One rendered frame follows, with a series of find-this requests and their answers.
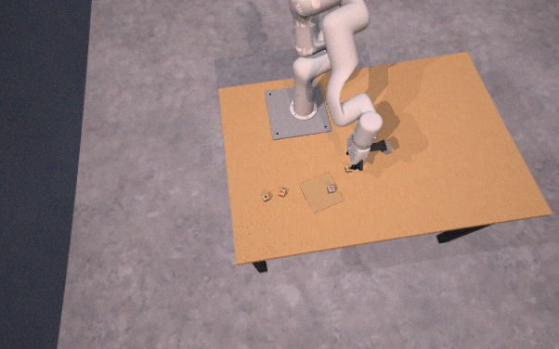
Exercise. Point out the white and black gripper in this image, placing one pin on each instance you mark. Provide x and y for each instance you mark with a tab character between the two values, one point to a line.
357	156

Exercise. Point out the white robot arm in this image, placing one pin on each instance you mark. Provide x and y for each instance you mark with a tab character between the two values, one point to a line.
338	29

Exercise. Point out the tan flat mat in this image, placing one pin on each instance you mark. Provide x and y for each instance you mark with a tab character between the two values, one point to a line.
316	192

